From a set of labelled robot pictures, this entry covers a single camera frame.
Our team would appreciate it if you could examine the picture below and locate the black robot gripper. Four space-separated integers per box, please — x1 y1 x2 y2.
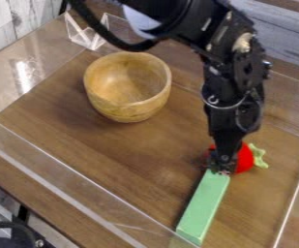
202 86 266 175

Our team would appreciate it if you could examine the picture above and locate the red felt strawberry toy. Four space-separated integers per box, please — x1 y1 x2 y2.
205 141 272 175

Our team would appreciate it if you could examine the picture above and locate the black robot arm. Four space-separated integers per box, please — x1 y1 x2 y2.
66 0 273 174

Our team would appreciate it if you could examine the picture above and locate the green rectangular block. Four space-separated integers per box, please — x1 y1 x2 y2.
177 170 232 246

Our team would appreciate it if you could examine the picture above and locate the wooden bowl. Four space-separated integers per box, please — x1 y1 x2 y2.
84 52 173 123

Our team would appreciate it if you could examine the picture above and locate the black table clamp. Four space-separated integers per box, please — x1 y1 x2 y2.
12 205 57 248

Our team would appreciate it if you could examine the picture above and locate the clear acrylic tray wall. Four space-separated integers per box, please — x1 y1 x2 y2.
0 124 198 248

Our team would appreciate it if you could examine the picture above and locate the clear acrylic corner bracket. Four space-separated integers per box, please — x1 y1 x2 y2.
65 13 108 50

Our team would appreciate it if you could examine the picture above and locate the black cable bottom left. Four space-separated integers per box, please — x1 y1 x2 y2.
0 220 33 248

